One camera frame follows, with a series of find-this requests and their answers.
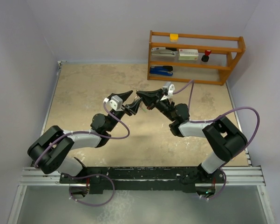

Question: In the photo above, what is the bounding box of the wooden shelf rack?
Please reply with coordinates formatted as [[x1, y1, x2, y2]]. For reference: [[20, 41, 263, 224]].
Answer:
[[147, 30, 246, 85]]

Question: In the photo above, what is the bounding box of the blue stapler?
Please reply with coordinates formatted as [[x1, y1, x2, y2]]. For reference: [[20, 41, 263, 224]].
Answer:
[[149, 66, 173, 77]]

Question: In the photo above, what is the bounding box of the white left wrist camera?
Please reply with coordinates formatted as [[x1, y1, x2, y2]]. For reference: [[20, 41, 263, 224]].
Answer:
[[103, 95, 123, 111]]

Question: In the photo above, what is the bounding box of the white green staples box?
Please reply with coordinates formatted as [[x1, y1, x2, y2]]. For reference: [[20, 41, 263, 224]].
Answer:
[[178, 49, 198, 61]]

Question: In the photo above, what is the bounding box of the grey stapler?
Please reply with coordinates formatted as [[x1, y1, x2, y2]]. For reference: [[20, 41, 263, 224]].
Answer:
[[150, 47, 177, 58]]

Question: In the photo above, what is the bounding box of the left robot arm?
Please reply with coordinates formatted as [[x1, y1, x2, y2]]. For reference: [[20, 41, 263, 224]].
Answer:
[[27, 91, 142, 183]]

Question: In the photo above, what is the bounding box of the yellow small box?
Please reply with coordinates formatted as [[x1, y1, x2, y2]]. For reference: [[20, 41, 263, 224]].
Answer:
[[169, 34, 179, 42]]

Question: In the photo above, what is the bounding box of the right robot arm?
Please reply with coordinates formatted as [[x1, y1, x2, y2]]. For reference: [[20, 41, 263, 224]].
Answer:
[[136, 89, 247, 182]]

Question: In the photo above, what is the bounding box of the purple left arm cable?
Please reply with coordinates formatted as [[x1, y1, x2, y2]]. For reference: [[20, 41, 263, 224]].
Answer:
[[34, 102, 130, 206]]

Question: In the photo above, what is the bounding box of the silver keyring with clips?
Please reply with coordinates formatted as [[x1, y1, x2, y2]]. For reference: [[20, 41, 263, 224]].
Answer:
[[132, 95, 148, 113]]

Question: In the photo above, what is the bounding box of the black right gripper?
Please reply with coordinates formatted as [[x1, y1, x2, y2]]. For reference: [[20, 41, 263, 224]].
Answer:
[[137, 89, 176, 122]]

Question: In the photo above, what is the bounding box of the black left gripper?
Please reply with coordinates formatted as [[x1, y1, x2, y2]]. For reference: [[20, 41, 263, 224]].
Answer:
[[106, 91, 141, 132]]

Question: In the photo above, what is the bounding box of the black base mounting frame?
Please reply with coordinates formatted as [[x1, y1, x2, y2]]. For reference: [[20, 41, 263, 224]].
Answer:
[[60, 166, 225, 194]]

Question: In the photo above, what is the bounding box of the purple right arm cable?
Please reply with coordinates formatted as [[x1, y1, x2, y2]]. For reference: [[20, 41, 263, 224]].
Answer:
[[174, 79, 261, 202]]

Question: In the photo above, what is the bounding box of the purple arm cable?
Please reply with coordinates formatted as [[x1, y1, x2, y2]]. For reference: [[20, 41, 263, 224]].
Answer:
[[174, 79, 261, 202], [34, 102, 130, 206]]

